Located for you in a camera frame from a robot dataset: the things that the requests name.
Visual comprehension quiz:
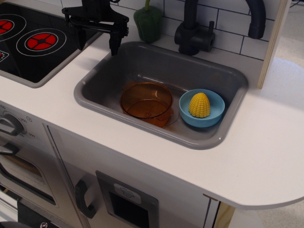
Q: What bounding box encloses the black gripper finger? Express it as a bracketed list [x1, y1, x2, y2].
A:
[68, 22, 86, 50]
[109, 25, 125, 56]

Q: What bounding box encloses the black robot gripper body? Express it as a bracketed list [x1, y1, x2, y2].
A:
[62, 0, 129, 33]

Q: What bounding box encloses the yellow toy corn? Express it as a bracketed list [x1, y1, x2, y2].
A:
[189, 93, 210, 118]

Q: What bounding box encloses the grey sink basin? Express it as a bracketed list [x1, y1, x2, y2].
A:
[74, 42, 248, 150]

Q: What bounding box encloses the light blue bowl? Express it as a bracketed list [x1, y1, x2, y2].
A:
[179, 89, 225, 128]

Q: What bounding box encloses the green toy bell pepper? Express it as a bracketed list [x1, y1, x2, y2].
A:
[133, 0, 162, 44]

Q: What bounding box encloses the black toy stovetop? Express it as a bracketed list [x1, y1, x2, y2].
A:
[0, 2, 104, 89]

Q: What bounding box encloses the black toy faucet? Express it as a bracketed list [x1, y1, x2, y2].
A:
[174, 0, 266, 56]

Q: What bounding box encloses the orange transparent pot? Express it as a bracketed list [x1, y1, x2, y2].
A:
[120, 82, 174, 127]

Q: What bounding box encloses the grey oven knob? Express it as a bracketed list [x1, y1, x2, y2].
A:
[0, 114, 24, 136]

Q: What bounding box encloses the toy oven door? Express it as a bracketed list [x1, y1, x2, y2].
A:
[0, 133, 60, 209]

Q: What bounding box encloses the wooden side panel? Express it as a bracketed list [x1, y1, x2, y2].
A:
[256, 0, 291, 89]

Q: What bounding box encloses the grey dispenser panel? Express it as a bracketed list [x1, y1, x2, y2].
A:
[95, 171, 160, 228]

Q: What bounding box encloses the white cabinet door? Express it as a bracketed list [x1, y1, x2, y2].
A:
[48, 126, 217, 228]

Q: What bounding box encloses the grey oven door handle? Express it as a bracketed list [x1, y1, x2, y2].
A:
[0, 139, 20, 156]

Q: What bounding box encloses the black cabinet door handle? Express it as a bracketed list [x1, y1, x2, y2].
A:
[75, 180, 96, 219]

